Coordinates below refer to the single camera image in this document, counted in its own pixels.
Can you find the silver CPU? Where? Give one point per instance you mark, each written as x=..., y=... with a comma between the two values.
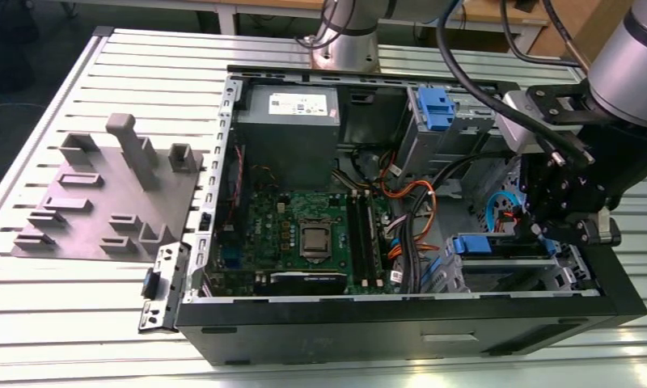
x=316, y=239

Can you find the RAM stick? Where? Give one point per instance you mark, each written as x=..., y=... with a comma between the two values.
x=373, y=242

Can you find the black PC case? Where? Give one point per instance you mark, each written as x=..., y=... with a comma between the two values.
x=355, y=335

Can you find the grey power supply unit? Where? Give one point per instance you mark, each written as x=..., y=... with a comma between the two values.
x=285, y=153

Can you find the blue drive latch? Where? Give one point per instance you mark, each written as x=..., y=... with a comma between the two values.
x=435, y=109

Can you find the wooden cabinet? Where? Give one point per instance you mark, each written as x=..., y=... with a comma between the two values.
x=598, y=24

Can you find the grey parts rack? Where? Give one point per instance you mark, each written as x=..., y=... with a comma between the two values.
x=113, y=202

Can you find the metal disk bay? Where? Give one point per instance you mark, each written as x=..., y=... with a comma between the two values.
x=510, y=262

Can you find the metal expansion slot bracket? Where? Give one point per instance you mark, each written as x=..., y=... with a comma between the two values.
x=167, y=283

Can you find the black graphics card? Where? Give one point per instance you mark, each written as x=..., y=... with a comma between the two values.
x=301, y=283

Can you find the hard disk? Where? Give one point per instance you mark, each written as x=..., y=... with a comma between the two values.
x=471, y=245

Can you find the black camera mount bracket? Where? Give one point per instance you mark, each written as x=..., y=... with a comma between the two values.
x=555, y=103

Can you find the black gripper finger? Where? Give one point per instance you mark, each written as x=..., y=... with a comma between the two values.
x=571, y=231
x=534, y=190

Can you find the CPU socket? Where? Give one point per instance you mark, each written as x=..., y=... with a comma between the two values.
x=300, y=242

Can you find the metal optical drive cage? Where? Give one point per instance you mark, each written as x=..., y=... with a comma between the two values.
x=447, y=145

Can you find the green motherboard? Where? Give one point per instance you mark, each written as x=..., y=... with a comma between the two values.
x=269, y=242

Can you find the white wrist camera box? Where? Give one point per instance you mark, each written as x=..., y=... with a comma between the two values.
x=518, y=125

